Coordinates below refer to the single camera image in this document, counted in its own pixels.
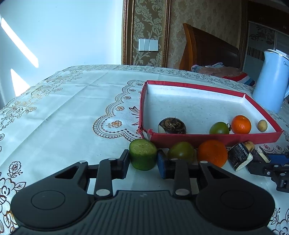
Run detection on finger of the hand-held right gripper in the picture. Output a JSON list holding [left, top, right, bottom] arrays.
[[248, 163, 289, 192], [269, 154, 289, 165]]

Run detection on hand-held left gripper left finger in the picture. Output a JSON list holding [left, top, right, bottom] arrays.
[[53, 149, 130, 199]]

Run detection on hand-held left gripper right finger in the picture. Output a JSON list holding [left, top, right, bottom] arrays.
[[157, 150, 228, 199]]

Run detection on dark eggplant chunk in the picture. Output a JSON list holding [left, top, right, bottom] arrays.
[[251, 146, 271, 163], [228, 142, 254, 172]]

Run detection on green cucumber piece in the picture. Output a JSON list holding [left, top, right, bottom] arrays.
[[129, 139, 158, 171]]

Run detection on green tomato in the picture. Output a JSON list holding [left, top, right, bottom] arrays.
[[209, 121, 232, 135], [167, 141, 195, 164]]

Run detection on small orange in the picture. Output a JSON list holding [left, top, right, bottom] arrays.
[[231, 115, 252, 134]]

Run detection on large orange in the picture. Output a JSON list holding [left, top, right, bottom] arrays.
[[197, 140, 228, 168]]

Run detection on red shallow cardboard tray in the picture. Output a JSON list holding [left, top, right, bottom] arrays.
[[138, 80, 284, 148]]

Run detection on light blue electric kettle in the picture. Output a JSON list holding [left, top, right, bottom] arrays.
[[252, 49, 289, 114]]

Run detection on striped bedding pile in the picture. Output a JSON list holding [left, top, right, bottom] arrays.
[[191, 63, 256, 87]]

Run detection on patterned wardrobe door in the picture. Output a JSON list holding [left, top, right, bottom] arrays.
[[240, 20, 289, 77]]

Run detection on wooden bed headboard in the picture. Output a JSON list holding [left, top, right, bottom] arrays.
[[179, 23, 241, 71]]

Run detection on white wall switch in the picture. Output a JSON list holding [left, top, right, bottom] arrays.
[[138, 38, 159, 51]]

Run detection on gold framed damask wall panel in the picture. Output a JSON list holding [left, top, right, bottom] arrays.
[[122, 0, 171, 67]]

